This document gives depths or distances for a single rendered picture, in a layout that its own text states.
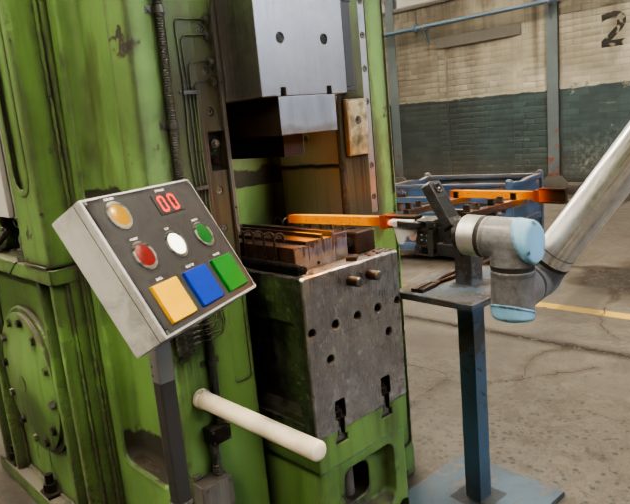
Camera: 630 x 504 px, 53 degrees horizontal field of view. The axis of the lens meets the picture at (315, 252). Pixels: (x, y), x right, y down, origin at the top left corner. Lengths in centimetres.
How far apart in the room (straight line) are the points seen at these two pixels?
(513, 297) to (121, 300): 76
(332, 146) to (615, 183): 90
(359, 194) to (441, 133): 860
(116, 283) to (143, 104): 56
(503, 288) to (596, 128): 808
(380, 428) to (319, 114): 92
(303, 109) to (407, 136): 923
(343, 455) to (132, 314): 90
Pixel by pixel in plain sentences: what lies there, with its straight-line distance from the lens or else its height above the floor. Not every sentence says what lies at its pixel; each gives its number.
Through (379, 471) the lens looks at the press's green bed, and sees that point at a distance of 206.
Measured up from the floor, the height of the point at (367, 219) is 105.
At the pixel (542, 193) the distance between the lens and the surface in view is 198.
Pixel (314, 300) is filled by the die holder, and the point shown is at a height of 85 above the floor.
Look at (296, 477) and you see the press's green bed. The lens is 190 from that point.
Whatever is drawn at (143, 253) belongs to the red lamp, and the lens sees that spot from 116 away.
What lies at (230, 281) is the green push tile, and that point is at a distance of 129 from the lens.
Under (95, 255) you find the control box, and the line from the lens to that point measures 114.
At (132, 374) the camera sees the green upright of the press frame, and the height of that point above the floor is 61.
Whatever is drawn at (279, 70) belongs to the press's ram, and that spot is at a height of 143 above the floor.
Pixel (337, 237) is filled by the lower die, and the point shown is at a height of 98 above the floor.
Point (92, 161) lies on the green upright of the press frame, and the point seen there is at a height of 124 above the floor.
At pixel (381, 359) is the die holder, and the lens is 186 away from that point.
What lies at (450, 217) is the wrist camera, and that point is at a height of 106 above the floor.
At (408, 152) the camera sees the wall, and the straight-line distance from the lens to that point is 1087.
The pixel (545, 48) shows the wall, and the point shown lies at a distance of 966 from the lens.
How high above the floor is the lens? 129
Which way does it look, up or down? 11 degrees down
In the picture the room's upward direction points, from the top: 5 degrees counter-clockwise
